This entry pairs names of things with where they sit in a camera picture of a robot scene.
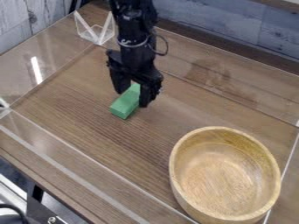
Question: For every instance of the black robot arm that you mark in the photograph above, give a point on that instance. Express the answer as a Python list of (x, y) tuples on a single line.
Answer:
[(136, 18)]

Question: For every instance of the black table leg bracket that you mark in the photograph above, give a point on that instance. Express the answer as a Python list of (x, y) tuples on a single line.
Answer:
[(37, 211)]

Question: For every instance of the green rectangular block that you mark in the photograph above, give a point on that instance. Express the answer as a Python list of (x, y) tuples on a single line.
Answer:
[(127, 102)]

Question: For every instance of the clear acrylic corner bracket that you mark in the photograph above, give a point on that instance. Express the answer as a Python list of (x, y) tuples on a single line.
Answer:
[(96, 34)]

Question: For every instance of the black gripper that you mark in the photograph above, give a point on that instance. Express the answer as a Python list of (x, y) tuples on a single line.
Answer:
[(132, 64)]

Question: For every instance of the wooden bowl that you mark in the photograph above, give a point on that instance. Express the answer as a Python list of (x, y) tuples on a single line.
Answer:
[(224, 176)]

